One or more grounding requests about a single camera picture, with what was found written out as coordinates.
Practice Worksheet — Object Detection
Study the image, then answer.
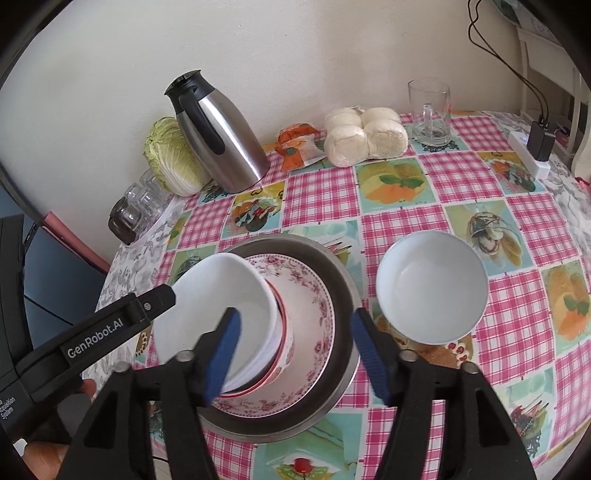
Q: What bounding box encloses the red rimmed white bowl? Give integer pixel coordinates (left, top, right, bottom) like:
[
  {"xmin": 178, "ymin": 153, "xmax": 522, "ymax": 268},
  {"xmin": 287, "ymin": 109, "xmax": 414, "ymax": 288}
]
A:
[{"xmin": 221, "ymin": 281, "xmax": 294, "ymax": 398}]

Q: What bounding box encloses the white square MAX bowl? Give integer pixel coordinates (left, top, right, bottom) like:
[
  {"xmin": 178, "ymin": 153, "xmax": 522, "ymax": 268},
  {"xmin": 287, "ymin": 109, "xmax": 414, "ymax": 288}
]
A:
[{"xmin": 152, "ymin": 253, "xmax": 287, "ymax": 393}]

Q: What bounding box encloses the pink floral white plate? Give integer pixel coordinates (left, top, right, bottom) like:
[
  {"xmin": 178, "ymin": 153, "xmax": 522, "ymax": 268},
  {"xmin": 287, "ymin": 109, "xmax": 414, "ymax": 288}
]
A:
[{"xmin": 213, "ymin": 253, "xmax": 335, "ymax": 419}]

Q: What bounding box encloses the large stainless steel basin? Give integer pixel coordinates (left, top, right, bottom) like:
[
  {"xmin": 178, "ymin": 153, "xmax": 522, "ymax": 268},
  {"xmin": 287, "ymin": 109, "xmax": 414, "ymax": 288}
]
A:
[{"xmin": 198, "ymin": 234, "xmax": 362, "ymax": 443}]

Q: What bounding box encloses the person left hand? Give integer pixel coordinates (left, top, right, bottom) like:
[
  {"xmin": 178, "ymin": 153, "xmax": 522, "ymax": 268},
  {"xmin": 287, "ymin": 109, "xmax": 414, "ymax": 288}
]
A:
[{"xmin": 20, "ymin": 377, "xmax": 98, "ymax": 480}]

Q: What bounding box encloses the pink checkered tablecloth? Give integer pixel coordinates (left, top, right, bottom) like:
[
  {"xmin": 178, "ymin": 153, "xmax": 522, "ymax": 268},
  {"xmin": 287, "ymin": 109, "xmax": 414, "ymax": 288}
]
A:
[{"xmin": 156, "ymin": 112, "xmax": 590, "ymax": 479}]

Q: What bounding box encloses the dark blue cabinet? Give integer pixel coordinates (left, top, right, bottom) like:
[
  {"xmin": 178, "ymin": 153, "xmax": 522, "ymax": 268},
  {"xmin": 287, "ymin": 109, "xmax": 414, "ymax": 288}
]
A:
[{"xmin": 0, "ymin": 184, "xmax": 110, "ymax": 351}]

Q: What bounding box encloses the grey floral white blanket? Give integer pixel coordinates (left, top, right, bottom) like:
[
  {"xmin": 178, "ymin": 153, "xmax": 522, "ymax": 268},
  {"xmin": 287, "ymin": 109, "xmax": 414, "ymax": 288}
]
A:
[{"xmin": 82, "ymin": 197, "xmax": 193, "ymax": 390}]

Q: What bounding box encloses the light blue white bowl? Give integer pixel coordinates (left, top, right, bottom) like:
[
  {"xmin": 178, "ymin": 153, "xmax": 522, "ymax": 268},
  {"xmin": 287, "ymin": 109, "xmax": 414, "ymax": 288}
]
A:
[{"xmin": 376, "ymin": 230, "xmax": 489, "ymax": 345}]

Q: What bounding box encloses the upturned clear glass cup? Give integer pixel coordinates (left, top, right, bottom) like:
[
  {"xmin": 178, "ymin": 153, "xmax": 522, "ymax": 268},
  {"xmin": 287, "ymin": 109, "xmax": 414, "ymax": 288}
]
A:
[{"xmin": 125, "ymin": 169, "xmax": 172, "ymax": 230}]

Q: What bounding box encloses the napa cabbage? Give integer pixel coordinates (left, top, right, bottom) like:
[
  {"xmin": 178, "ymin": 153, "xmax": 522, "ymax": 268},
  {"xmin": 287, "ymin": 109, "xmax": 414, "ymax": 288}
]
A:
[{"xmin": 143, "ymin": 117, "xmax": 211, "ymax": 197}]

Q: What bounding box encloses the black power adapter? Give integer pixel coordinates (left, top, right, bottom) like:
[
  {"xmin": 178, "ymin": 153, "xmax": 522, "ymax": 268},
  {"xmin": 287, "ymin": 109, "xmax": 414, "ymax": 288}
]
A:
[{"xmin": 527, "ymin": 121, "xmax": 556, "ymax": 162}]

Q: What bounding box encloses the white power strip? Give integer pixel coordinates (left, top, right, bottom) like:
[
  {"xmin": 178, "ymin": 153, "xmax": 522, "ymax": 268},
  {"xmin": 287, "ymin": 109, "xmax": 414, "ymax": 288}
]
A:
[{"xmin": 508, "ymin": 131, "xmax": 551, "ymax": 180}]

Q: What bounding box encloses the stainless steel thermos jug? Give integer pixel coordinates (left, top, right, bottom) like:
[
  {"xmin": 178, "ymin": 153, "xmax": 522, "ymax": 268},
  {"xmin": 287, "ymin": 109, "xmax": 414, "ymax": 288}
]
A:
[{"xmin": 164, "ymin": 70, "xmax": 270, "ymax": 194}]

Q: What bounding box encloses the bag of steamed buns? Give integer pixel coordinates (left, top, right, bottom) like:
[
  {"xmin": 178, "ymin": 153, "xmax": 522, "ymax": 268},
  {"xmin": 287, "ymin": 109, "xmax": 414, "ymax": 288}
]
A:
[{"xmin": 324, "ymin": 107, "xmax": 409, "ymax": 168}]

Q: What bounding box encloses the clear glass mug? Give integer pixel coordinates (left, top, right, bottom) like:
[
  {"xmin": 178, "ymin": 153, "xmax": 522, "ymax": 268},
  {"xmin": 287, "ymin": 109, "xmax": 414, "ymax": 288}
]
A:
[{"xmin": 408, "ymin": 77, "xmax": 452, "ymax": 147}]

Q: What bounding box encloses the orange snack packet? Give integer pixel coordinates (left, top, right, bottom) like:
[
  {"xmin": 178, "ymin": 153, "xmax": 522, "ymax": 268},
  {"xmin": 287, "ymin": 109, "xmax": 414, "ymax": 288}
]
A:
[{"xmin": 274, "ymin": 123, "xmax": 325, "ymax": 173}]

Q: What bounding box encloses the white shelf rack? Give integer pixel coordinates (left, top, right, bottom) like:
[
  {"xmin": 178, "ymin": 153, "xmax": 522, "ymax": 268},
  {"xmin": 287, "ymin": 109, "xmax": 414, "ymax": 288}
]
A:
[{"xmin": 517, "ymin": 27, "xmax": 590, "ymax": 182}]

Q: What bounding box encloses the glass teapot brown handle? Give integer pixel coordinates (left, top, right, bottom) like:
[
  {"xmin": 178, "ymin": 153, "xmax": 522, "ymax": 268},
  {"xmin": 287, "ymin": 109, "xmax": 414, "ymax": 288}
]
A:
[{"xmin": 108, "ymin": 197, "xmax": 142, "ymax": 245}]

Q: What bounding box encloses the black cable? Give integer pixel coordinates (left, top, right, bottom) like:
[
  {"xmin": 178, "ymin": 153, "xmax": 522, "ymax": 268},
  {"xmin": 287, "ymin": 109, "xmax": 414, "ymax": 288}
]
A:
[{"xmin": 467, "ymin": 0, "xmax": 551, "ymax": 126}]

